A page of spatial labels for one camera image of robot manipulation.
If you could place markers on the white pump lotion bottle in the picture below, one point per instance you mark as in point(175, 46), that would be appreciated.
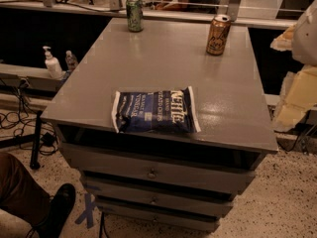
point(52, 64)

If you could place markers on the grey drawer cabinet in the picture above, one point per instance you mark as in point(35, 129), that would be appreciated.
point(183, 179)

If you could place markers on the green soda can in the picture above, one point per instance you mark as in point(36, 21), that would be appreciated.
point(134, 10)

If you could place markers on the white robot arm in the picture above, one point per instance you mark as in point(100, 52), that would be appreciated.
point(298, 93)

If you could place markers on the orange soda can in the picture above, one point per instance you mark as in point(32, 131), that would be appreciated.
point(218, 33)

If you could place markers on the black stand pole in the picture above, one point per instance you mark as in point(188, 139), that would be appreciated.
point(34, 164)

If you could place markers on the brown trouser leg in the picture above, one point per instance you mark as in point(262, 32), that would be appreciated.
point(20, 195)

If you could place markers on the black leather shoe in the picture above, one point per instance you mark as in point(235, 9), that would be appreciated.
point(60, 208)

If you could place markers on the blue kettle chips bag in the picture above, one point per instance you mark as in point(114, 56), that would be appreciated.
point(161, 111)

